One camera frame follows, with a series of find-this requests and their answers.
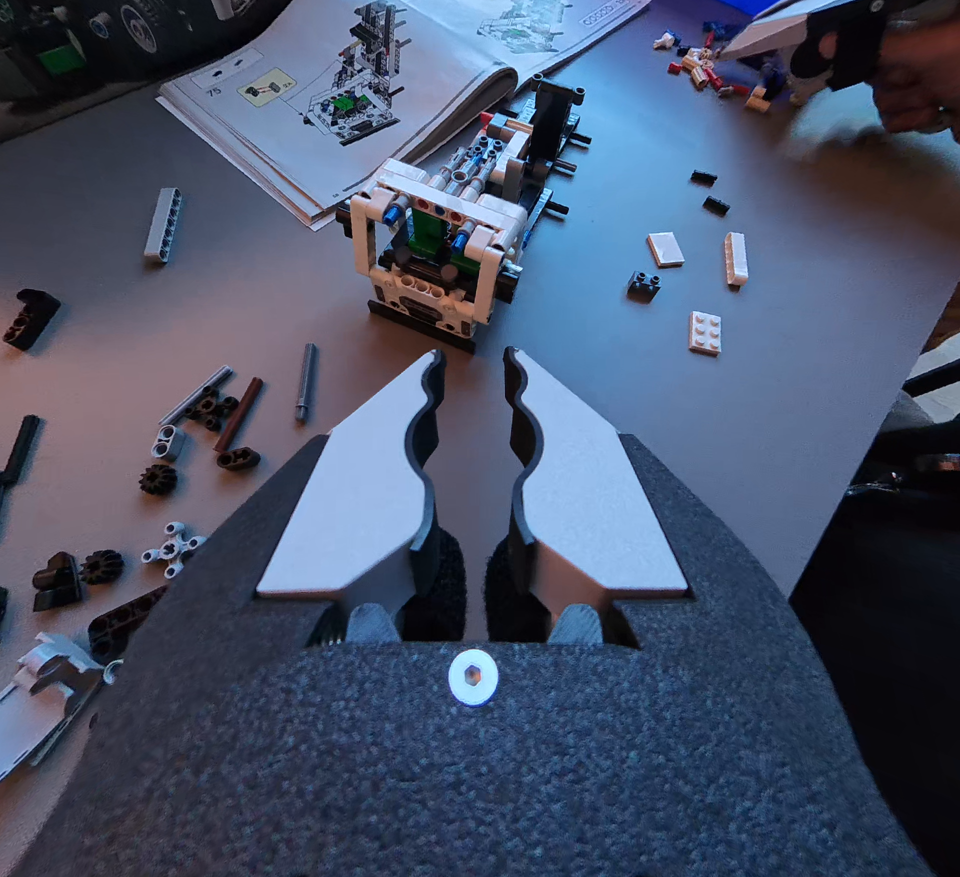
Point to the white studded lego plate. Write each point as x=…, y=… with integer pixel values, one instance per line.
x=705, y=332

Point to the light grey lego connector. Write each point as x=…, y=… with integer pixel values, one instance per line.
x=169, y=442

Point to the black lego gear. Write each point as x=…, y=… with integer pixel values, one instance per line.
x=101, y=566
x=157, y=479

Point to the dark chair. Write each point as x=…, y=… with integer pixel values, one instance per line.
x=915, y=442

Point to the pile of small lego pieces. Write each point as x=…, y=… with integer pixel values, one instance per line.
x=705, y=71

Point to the light grey lego hub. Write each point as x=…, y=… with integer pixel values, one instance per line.
x=174, y=548

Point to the black angled lego connector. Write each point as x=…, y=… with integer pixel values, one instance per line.
x=30, y=318

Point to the black cross lego connector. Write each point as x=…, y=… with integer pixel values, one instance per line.
x=210, y=413

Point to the white square lego tile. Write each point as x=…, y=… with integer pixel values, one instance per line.
x=665, y=249

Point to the black long lego axle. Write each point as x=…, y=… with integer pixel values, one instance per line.
x=19, y=453

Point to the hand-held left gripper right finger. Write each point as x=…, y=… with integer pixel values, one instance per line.
x=592, y=494

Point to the person's right hand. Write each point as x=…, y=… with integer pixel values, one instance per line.
x=922, y=82

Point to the grey lego beam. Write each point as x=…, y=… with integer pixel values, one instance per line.
x=163, y=224

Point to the lego instruction booklet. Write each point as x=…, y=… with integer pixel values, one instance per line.
x=450, y=44

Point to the black bent lego beam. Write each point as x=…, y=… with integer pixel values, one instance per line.
x=124, y=620

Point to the small black lego piece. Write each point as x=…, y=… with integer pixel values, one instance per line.
x=703, y=177
x=716, y=205

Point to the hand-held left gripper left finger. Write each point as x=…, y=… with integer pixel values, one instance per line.
x=352, y=494

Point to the grey lego panel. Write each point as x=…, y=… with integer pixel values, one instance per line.
x=45, y=693

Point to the white lego truck model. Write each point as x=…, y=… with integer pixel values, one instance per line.
x=420, y=292

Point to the white long lego tile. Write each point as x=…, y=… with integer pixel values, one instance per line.
x=736, y=258

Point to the long grey lego axle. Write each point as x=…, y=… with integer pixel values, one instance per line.
x=195, y=395

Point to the short grey lego axle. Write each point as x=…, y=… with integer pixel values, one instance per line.
x=305, y=382

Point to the black short lego beam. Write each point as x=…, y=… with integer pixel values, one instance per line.
x=238, y=458

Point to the dark grey small lego brick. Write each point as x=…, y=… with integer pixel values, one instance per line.
x=643, y=287

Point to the black curved lego piece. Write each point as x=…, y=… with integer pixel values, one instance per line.
x=56, y=583

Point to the brown lego axle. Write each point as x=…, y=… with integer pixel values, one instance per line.
x=238, y=414

